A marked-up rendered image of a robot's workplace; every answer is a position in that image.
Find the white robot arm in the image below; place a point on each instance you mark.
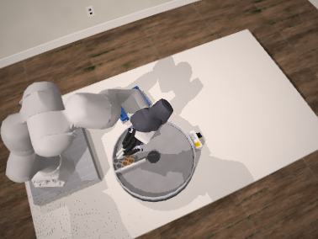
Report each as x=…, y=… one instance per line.
x=39, y=143

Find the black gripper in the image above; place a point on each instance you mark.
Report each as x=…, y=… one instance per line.
x=129, y=143

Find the grey round table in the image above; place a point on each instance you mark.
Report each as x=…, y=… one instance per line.
x=164, y=165

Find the blue crate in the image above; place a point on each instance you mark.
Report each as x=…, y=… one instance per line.
x=123, y=117

